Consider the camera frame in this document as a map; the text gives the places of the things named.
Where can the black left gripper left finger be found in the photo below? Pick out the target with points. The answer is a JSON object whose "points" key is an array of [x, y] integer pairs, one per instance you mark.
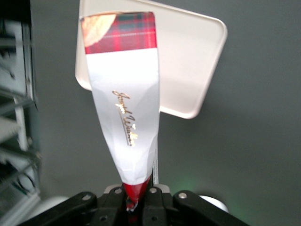
{"points": [[113, 207]]}

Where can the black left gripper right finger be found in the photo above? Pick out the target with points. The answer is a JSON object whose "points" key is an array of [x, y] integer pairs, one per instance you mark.
{"points": [[154, 207]]}

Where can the aluminium frame rack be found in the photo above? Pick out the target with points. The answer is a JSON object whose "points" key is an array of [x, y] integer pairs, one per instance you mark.
{"points": [[16, 106]]}

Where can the cream plastic tray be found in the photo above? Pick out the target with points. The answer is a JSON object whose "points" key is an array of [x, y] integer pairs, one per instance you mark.
{"points": [[188, 70]]}

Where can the red tartan cookie box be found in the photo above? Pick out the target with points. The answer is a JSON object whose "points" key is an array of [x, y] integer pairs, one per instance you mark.
{"points": [[127, 94]]}

